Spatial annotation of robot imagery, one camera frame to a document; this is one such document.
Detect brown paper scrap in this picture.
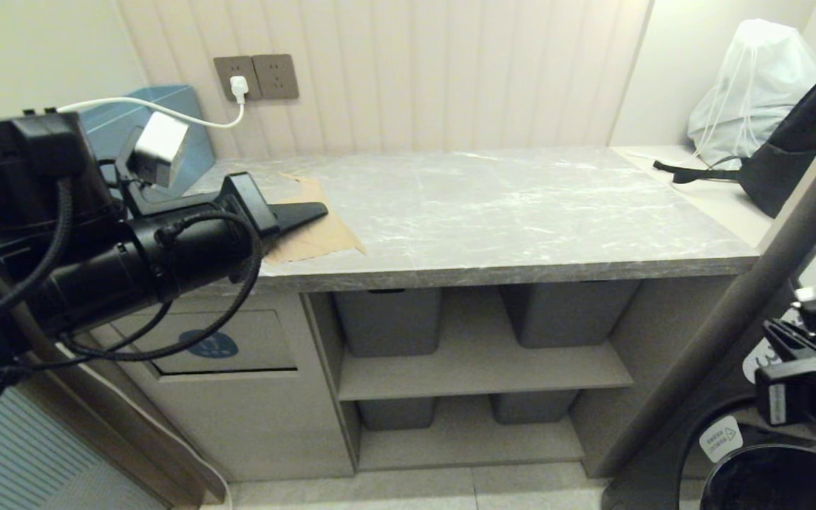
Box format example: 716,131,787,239
263,174,367,266

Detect thin white floor cable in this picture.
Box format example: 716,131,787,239
61,347,233,510

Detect white charger with cable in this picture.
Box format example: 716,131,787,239
81,85,216,198

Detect white drawstring bag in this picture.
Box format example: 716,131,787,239
688,19,816,171

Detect grey ribbed panel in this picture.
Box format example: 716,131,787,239
0,386,168,510

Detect grey storage bin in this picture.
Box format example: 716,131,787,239
489,390,580,424
334,287,444,357
358,397,439,431
500,281,641,349

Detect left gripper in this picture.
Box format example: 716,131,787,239
41,172,329,335

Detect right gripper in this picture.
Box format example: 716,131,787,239
755,354,816,427

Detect beige shelf board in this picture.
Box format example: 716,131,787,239
337,344,634,401

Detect grey slanted post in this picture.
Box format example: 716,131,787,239
603,106,816,510

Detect brown wall socket plate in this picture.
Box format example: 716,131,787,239
214,57,261,101
252,55,300,100

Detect black backpack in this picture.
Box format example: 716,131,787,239
652,39,816,218

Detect trash bin flap door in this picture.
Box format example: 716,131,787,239
109,308,299,376

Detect white power cable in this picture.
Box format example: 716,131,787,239
57,97,246,130

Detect beige counter cabinet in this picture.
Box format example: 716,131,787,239
89,149,770,486

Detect black cable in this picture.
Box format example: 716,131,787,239
54,211,265,363

